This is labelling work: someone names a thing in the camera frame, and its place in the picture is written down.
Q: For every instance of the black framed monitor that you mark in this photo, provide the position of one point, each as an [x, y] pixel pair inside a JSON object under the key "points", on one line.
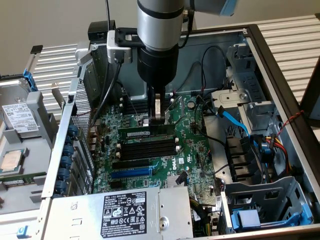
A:
{"points": [[312, 100]]}

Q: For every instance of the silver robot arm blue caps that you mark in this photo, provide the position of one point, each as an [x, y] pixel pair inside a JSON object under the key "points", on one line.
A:
{"points": [[160, 25]]}

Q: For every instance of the round coin battery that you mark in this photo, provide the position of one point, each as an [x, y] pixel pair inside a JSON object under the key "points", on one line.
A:
{"points": [[191, 104]]}

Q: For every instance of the CPU socket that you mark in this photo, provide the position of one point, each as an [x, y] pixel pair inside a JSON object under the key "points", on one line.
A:
{"points": [[142, 121]]}

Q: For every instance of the silver slot bracket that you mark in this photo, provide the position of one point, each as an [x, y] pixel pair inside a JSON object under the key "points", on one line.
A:
{"points": [[57, 96]]}

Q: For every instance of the RAM slot white latches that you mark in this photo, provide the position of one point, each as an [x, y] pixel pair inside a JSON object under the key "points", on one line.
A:
{"points": [[147, 151]]}

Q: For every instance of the grey metal disk bay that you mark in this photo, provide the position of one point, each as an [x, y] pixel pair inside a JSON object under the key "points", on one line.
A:
{"points": [[262, 192]]}

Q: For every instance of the silver CPU chip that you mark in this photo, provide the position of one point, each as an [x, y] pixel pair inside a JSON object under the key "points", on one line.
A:
{"points": [[11, 161]]}

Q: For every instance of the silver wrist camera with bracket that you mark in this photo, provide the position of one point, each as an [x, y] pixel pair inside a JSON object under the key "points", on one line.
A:
{"points": [[117, 52]]}

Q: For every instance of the blue plastic button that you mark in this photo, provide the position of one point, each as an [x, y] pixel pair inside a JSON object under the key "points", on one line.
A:
{"points": [[23, 232]]}

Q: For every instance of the green Dell motherboard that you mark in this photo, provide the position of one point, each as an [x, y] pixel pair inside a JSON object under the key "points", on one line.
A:
{"points": [[190, 140]]}

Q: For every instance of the short black expansion slot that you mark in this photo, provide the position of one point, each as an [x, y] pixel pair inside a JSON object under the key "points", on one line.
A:
{"points": [[115, 185]]}

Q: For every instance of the blue expansion slot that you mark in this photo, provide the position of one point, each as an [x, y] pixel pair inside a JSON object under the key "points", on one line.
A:
{"points": [[130, 173]]}

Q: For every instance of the metal socket cover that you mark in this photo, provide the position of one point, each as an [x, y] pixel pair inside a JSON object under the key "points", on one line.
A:
{"points": [[175, 105]]}

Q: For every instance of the blue plastic clip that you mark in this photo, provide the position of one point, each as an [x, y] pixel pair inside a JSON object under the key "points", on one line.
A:
{"points": [[30, 80]]}

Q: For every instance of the black box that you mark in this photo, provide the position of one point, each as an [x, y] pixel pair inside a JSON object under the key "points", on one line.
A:
{"points": [[98, 30]]}

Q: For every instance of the open metal PC case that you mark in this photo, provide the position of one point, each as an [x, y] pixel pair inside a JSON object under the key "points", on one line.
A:
{"points": [[215, 37]]}

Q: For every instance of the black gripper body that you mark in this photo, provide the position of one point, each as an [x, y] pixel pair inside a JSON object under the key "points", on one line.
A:
{"points": [[157, 67]]}

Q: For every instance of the blue plastic disk caddy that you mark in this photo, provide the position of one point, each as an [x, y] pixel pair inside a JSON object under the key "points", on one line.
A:
{"points": [[247, 218]]}

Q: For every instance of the silver hard disk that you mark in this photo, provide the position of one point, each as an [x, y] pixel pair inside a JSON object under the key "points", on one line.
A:
{"points": [[20, 117]]}

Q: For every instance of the metal bar black cap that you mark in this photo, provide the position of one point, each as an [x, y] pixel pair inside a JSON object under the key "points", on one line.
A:
{"points": [[36, 49]]}

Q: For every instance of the green RAM stick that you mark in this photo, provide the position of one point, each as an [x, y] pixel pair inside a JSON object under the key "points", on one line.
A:
{"points": [[135, 133], [30, 178]]}

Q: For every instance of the silver chipset heatsink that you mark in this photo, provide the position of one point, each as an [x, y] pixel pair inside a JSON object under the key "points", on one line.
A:
{"points": [[171, 182]]}

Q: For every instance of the long black expansion slot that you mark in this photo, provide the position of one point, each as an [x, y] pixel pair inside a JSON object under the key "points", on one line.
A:
{"points": [[130, 164]]}

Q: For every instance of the thin metal locking lever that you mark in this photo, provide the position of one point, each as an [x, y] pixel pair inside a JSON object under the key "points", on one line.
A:
{"points": [[131, 102]]}

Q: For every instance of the black plastic fan shroud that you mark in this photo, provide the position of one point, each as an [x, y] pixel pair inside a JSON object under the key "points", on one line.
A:
{"points": [[240, 155]]}

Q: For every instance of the silver power supply unit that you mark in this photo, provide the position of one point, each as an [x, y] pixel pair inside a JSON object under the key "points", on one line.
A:
{"points": [[75, 212]]}

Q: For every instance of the RAM slot black latches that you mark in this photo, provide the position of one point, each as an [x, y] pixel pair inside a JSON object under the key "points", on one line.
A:
{"points": [[147, 155]]}

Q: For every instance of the tall metal drive bay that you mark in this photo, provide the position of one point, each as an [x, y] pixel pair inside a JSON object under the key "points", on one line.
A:
{"points": [[252, 82]]}

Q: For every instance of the grey tray with labelled drive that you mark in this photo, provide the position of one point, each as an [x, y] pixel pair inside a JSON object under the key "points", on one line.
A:
{"points": [[37, 160]]}

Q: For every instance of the blue slot retainer knob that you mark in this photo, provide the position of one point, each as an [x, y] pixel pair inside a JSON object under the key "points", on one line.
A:
{"points": [[60, 186], [73, 130], [65, 162], [68, 150], [69, 140], [63, 174]]}

